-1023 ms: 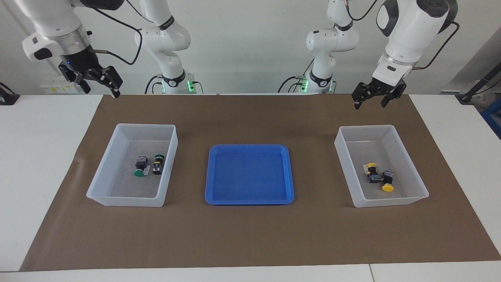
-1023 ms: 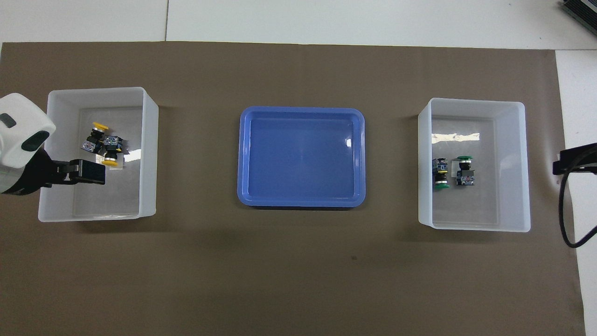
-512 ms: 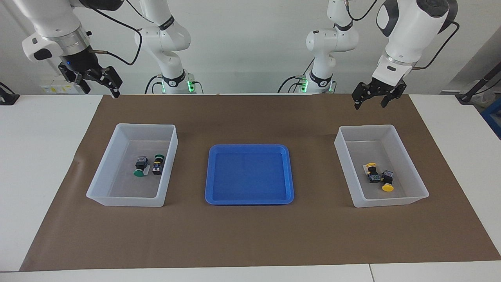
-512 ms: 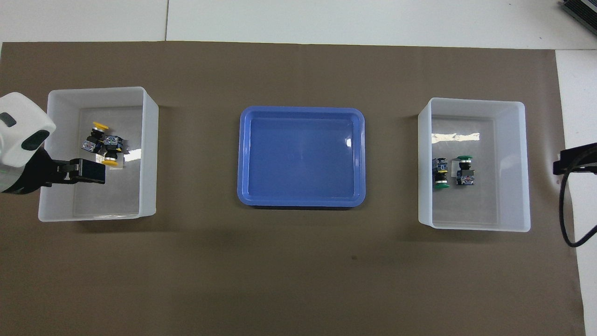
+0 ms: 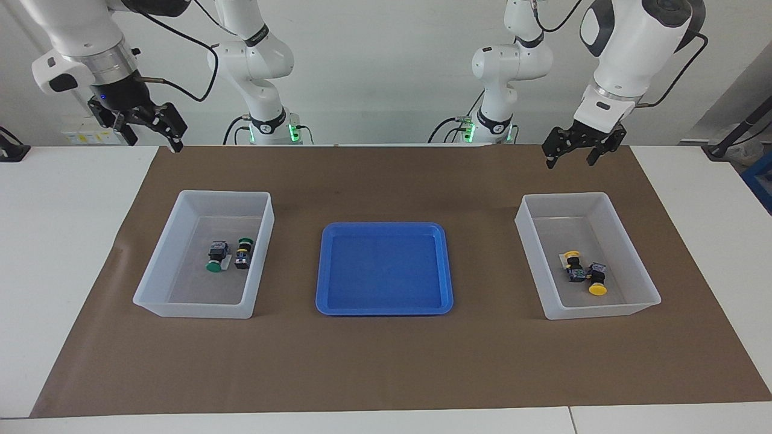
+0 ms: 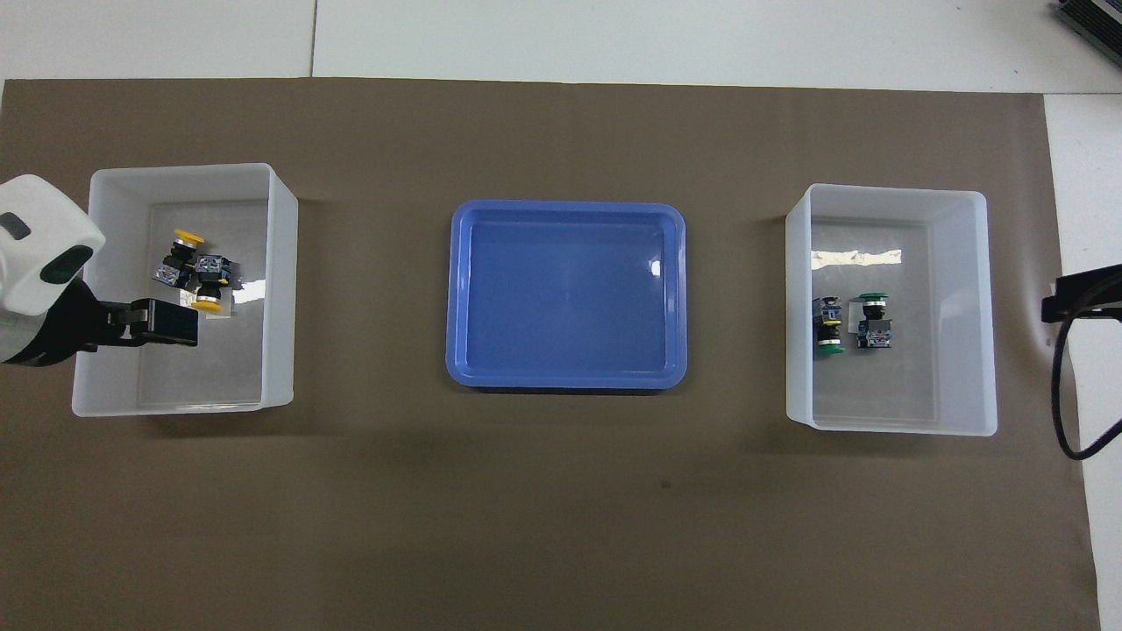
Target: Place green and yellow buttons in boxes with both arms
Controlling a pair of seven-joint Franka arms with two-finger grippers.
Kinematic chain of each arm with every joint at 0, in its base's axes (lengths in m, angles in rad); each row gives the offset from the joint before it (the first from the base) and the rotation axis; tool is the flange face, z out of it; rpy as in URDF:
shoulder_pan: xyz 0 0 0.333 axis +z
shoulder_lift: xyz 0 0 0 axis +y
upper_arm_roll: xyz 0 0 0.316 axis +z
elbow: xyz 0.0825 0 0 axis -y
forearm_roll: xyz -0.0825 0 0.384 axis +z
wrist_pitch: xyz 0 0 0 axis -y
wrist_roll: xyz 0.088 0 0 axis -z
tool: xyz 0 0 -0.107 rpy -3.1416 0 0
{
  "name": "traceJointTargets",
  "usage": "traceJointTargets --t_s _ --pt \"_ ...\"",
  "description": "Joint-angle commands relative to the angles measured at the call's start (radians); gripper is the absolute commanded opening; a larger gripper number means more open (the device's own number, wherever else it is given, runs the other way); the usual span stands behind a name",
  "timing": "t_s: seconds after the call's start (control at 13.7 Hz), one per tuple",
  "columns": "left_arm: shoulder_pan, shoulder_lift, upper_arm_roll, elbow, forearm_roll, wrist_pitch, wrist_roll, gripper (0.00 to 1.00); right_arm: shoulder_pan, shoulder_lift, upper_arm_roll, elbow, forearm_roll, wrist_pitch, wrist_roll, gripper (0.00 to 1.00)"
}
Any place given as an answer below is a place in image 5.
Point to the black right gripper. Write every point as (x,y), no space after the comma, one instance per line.
(123,99)

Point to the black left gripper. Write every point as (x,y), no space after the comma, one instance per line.
(588,135)

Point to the yellow push button switch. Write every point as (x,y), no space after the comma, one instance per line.
(597,276)
(574,268)

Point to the green push button switch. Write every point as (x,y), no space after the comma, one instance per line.
(217,252)
(242,256)

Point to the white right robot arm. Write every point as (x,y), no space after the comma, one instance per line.
(72,24)

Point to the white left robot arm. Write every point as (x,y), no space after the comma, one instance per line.
(627,48)

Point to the white power strip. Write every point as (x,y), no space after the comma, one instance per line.
(78,137)

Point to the translucent white plastic box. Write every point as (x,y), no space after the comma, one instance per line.
(259,241)
(627,241)

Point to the small white label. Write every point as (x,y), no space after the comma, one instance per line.
(227,264)
(562,263)

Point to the black clamp base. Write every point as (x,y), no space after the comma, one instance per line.
(12,150)

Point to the black stand pole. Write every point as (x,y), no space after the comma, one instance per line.
(739,126)

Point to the blue plastic tray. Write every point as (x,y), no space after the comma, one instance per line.
(386,271)

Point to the brown paper table mat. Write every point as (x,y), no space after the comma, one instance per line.
(386,361)

